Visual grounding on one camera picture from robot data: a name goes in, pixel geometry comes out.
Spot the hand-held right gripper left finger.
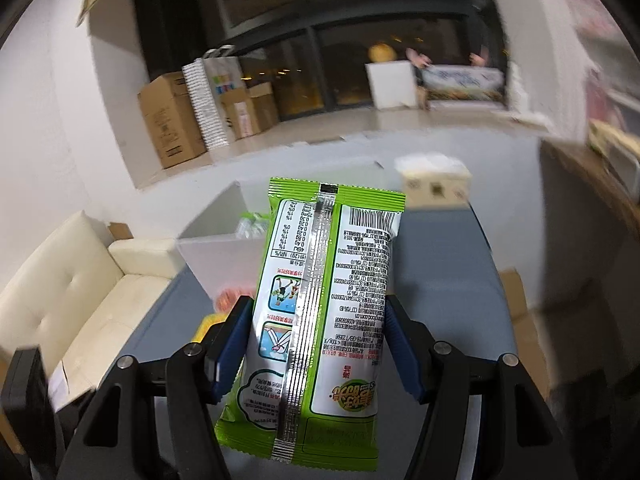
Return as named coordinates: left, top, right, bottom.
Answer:
left=56, top=296, right=254, bottom=480

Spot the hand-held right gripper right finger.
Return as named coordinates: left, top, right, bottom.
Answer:
left=384, top=294, right=576, bottom=480

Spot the green snack packet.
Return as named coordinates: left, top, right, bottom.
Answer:
left=214, top=176, right=407, bottom=472

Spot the white cardboard box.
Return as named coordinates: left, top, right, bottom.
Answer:
left=175, top=180, right=273, bottom=303

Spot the yellow snack packet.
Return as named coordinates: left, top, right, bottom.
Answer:
left=194, top=312, right=228, bottom=343

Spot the white paper sheet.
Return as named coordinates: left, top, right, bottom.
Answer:
left=49, top=359, right=70, bottom=413

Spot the blue-grey tablecloth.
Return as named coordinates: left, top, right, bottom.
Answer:
left=112, top=205, right=518, bottom=480

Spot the cream leather sofa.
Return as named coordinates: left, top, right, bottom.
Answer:
left=0, top=210, right=177, bottom=413

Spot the tissue box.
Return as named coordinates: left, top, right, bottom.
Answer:
left=394, top=154, right=474, bottom=212

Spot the large brown cardboard box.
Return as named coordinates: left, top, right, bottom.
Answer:
left=138, top=71, right=207, bottom=170

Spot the small brown cardboard box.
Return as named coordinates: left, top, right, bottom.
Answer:
left=220, top=82, right=280, bottom=140

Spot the dotted white paper bag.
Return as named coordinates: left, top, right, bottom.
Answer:
left=182, top=47, right=247, bottom=150

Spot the wooden side shelf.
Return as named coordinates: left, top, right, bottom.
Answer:
left=539, top=137, right=640, bottom=231

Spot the white styrofoam box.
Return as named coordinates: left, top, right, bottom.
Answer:
left=364, top=59, right=419, bottom=110

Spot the landscape printed carton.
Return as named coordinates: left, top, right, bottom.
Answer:
left=421, top=65, right=505, bottom=104

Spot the dark window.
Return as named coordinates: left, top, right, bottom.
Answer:
left=131, top=0, right=508, bottom=113

